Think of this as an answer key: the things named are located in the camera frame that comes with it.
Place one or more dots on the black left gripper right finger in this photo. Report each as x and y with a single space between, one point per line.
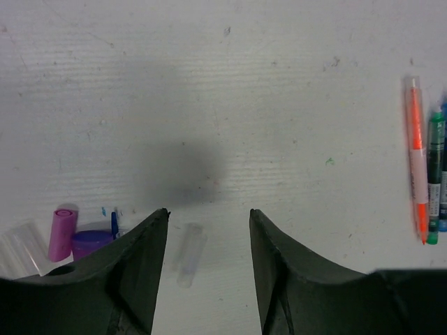
300 292

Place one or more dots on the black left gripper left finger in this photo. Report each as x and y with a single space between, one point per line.
111 291

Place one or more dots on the purple marker cap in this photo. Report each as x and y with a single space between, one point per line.
88 241

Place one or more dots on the blue ballpoint pen cap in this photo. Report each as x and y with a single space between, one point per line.
114 226

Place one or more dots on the pink marker cap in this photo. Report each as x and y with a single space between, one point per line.
64 222

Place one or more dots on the clear teal pen cap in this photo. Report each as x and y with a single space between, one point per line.
188 255

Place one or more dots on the green gel pen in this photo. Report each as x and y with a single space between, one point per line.
435 156

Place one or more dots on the blue gel pen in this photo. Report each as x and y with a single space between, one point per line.
443 198

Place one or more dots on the orange clear pen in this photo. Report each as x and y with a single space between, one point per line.
417 155

